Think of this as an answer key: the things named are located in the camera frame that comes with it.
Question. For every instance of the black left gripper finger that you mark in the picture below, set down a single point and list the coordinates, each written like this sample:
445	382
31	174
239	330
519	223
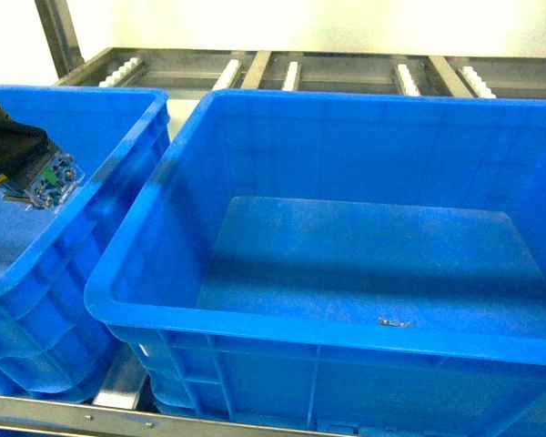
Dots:
24	152

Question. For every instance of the red mushroom push button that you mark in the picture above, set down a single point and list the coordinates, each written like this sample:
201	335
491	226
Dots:
46	186

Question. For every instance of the yellow mushroom push button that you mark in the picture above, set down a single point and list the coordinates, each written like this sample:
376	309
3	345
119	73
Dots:
393	323

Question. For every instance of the large blue crate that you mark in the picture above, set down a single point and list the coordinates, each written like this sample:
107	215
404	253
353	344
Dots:
50	346

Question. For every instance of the metal roller rack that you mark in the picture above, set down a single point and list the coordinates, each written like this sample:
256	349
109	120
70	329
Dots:
124	403

